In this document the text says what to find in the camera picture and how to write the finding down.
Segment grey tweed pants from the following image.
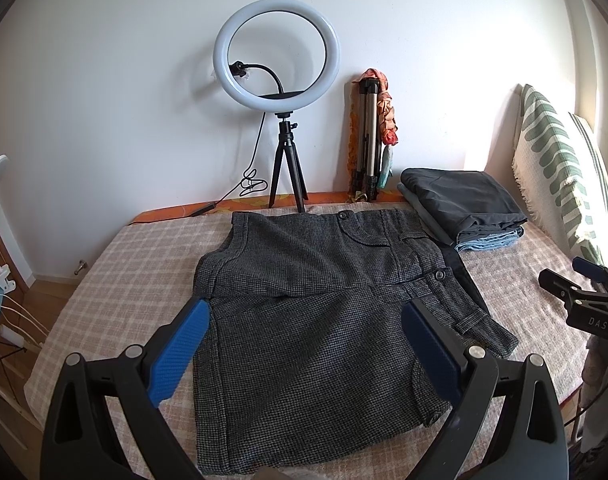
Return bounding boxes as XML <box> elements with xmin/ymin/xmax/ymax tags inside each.
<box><xmin>194</xmin><ymin>209</ymin><xmax>518</xmax><ymax>474</ymax></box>

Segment striped white pillow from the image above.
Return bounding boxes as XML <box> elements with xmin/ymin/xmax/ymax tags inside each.
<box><xmin>568</xmin><ymin>113</ymin><xmax>608</xmax><ymax>232</ymax></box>

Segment folded light blue jeans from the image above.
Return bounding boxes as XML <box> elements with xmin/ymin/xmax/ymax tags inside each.
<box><xmin>396</xmin><ymin>182</ymin><xmax>525</xmax><ymax>254</ymax></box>

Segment green leaf pattern pillow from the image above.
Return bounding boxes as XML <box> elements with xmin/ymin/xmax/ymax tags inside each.
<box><xmin>512</xmin><ymin>84</ymin><xmax>608</xmax><ymax>266</ymax></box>

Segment folded dark grey garment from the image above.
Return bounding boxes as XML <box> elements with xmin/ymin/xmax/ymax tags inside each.
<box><xmin>400</xmin><ymin>168</ymin><xmax>527</xmax><ymax>242</ymax></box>

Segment beige checked bed cover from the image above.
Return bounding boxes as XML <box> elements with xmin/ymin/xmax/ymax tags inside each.
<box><xmin>24</xmin><ymin>211</ymin><xmax>590</xmax><ymax>479</ymax></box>

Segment folded silver tripod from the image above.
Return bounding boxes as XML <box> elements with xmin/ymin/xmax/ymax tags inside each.
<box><xmin>353</xmin><ymin>76</ymin><xmax>381</xmax><ymax>202</ymax></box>

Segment orange floral umbrella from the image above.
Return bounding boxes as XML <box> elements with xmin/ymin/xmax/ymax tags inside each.
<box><xmin>362</xmin><ymin>68</ymin><xmax>398</xmax><ymax>190</ymax></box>

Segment black mini tripod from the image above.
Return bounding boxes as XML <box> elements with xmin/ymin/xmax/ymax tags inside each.
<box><xmin>268</xmin><ymin>112</ymin><xmax>308</xmax><ymax>214</ymax></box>

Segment black power cable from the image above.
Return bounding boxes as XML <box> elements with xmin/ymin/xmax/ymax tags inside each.
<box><xmin>187</xmin><ymin>112</ymin><xmax>267</xmax><ymax>219</ymax></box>

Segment white ring light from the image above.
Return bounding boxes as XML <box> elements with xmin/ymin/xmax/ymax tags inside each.
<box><xmin>212</xmin><ymin>0</ymin><xmax>341</xmax><ymax>114</ymax></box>

